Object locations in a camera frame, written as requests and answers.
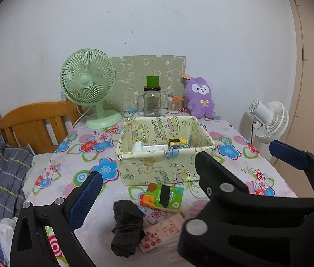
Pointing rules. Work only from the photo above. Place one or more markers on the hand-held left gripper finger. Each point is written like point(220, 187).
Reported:
point(86, 197)

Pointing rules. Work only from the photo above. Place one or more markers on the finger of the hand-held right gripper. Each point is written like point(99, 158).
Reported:
point(223, 178)
point(290, 154)

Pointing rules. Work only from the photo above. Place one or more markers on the black plastic bag roll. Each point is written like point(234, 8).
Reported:
point(126, 228)

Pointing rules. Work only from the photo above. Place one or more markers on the yellow cartoon tissue pack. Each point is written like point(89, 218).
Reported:
point(183, 142)

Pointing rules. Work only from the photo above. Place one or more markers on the green orange tissue pack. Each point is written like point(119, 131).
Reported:
point(151, 197)

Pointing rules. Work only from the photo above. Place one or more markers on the cartoon printed fabric storage box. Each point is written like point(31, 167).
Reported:
point(151, 169)

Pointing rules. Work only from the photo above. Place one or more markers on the white cloth pouch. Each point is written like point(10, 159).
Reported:
point(138, 146)

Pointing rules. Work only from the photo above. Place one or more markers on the pink tissue pack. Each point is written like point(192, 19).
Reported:
point(162, 228)

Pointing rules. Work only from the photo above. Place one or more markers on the white standing fan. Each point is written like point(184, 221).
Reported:
point(273, 119)

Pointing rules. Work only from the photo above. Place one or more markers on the purple plush bunny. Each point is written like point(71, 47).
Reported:
point(200, 100)

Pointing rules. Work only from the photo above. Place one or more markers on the beige door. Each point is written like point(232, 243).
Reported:
point(312, 75)

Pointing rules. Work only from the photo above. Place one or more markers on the grey plaid pillow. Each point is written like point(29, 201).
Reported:
point(4, 169)

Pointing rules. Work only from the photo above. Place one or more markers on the clear swab container orange lid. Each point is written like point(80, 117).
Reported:
point(173, 105)

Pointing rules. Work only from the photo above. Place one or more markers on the wooden bed headboard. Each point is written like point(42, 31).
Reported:
point(34, 114)

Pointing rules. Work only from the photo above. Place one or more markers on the glass jar mug green lid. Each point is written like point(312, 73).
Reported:
point(151, 103)

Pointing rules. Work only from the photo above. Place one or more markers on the green desk fan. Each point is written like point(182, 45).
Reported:
point(84, 80)

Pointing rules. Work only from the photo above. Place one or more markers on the green cartoon printed board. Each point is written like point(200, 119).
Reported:
point(134, 69)

